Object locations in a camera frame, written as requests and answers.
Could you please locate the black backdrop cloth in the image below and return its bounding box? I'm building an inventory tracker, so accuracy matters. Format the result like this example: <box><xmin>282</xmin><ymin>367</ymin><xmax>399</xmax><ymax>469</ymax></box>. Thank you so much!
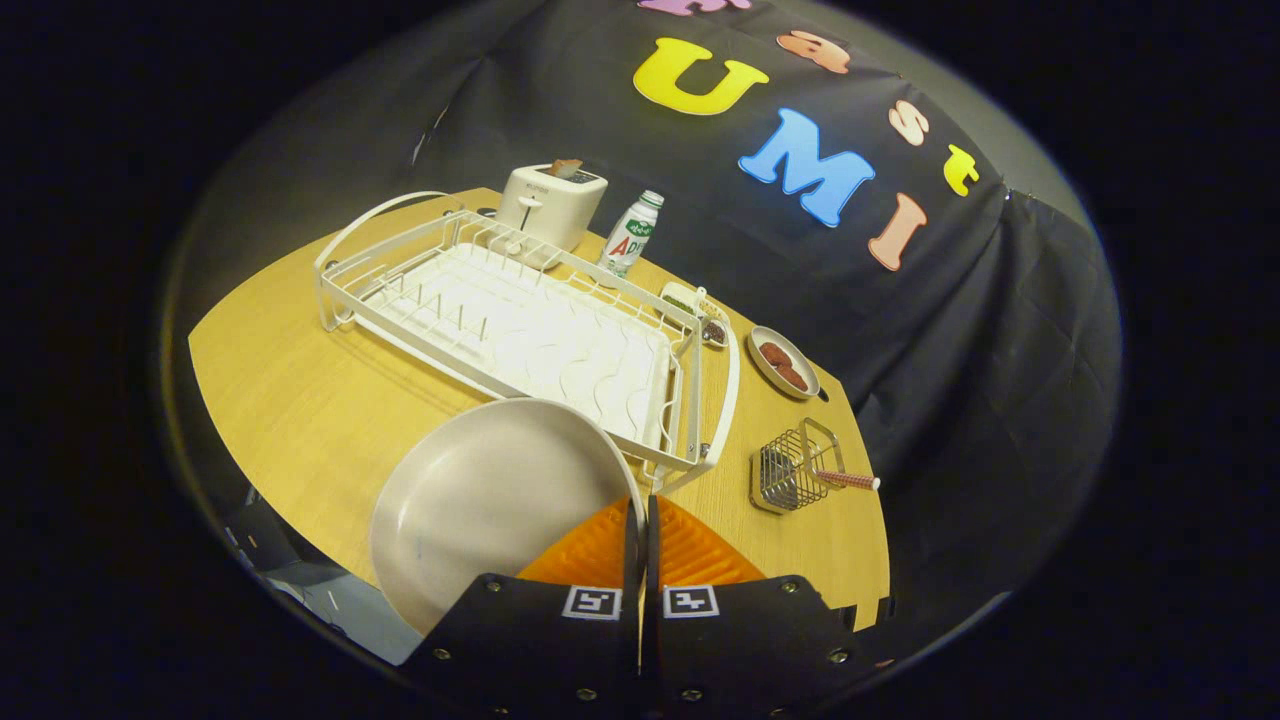
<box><xmin>200</xmin><ymin>0</ymin><xmax>1121</xmax><ymax>641</ymax></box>

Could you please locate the metal wire basket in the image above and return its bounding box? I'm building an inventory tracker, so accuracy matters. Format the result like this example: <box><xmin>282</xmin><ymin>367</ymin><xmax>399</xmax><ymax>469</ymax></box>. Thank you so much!
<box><xmin>750</xmin><ymin>417</ymin><xmax>847</xmax><ymax>515</ymax></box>

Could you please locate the white toaster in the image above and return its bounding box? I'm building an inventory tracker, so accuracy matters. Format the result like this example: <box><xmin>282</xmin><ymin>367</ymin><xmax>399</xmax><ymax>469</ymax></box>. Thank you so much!
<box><xmin>494</xmin><ymin>163</ymin><xmax>609</xmax><ymax>253</ymax></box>

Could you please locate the white wire dish rack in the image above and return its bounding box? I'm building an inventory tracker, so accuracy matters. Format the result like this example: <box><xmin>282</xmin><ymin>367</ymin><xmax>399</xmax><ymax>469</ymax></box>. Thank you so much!
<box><xmin>314</xmin><ymin>191</ymin><xmax>741</xmax><ymax>493</ymax></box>

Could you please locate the white bottle with green label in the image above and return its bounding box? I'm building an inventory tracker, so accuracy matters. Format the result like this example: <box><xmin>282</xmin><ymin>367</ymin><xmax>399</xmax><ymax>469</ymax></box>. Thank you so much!
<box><xmin>598</xmin><ymin>190</ymin><xmax>665</xmax><ymax>278</ymax></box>

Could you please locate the white round plate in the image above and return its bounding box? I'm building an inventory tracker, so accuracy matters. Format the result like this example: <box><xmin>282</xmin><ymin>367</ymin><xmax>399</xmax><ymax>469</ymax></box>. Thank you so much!
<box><xmin>369</xmin><ymin>397</ymin><xmax>649</xmax><ymax>636</ymax></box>

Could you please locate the white divided snack dish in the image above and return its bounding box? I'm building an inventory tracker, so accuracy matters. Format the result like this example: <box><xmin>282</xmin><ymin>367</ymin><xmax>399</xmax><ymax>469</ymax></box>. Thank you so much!
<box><xmin>660</xmin><ymin>282</ymin><xmax>729</xmax><ymax>349</ymax></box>

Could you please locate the spoon with red striped handle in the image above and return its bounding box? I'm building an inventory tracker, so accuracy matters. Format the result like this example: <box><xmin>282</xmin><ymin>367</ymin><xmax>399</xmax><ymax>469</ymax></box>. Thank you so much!
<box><xmin>760</xmin><ymin>450</ymin><xmax>882</xmax><ymax>493</ymax></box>

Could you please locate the dark grey box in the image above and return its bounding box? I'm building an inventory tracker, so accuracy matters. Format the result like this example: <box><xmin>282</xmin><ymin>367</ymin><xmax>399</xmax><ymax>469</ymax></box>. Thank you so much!
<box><xmin>225</xmin><ymin>500</ymin><xmax>321</xmax><ymax>591</ymax></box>

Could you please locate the small white cookie dish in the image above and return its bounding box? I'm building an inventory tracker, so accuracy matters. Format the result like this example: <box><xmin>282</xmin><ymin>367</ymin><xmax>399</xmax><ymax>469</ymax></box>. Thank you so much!
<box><xmin>747</xmin><ymin>325</ymin><xmax>822</xmax><ymax>401</ymax></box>

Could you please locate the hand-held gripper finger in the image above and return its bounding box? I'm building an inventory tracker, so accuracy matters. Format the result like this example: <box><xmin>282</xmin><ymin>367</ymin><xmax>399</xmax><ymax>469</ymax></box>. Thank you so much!
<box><xmin>400</xmin><ymin>497</ymin><xmax>646</xmax><ymax>720</ymax></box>
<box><xmin>645</xmin><ymin>495</ymin><xmax>886</xmax><ymax>720</ymax></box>

